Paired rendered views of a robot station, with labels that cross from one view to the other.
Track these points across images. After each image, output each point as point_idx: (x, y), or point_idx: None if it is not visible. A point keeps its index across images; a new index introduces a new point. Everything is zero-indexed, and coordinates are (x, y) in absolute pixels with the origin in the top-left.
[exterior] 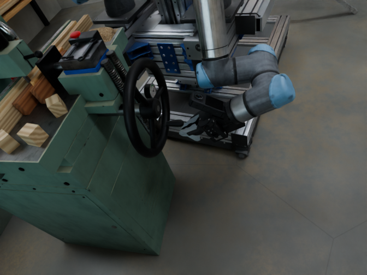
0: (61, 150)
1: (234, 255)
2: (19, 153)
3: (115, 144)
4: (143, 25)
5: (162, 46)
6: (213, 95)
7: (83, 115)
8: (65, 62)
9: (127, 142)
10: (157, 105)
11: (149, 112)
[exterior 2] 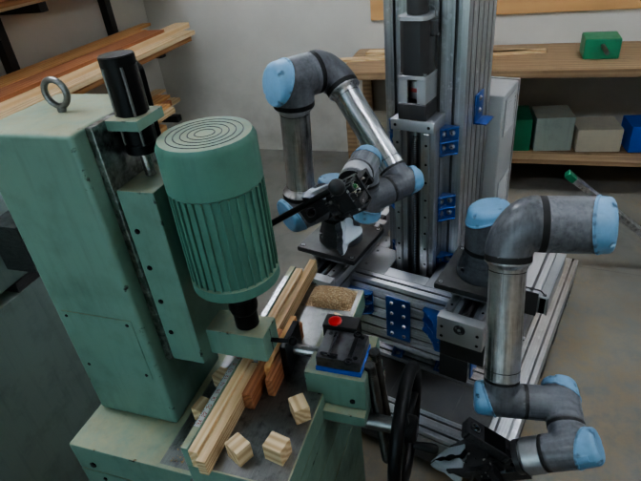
0: (299, 472)
1: None
2: (256, 469)
3: (332, 459)
4: (367, 263)
5: (393, 302)
6: (447, 377)
7: (320, 422)
8: (324, 359)
9: (341, 455)
10: (417, 427)
11: (407, 434)
